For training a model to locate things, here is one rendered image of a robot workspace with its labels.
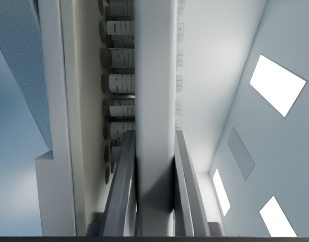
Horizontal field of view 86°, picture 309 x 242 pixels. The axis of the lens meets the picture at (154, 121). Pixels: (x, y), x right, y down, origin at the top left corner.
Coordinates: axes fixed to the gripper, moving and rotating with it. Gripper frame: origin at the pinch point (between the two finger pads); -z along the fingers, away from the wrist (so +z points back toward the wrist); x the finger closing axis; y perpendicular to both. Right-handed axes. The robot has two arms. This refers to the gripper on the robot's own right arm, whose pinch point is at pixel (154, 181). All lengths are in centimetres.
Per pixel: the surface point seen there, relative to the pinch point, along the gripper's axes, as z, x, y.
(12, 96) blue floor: -87, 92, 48
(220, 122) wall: -345, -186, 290
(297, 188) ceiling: -110, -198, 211
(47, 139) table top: -5.9, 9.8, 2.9
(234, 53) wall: -352, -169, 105
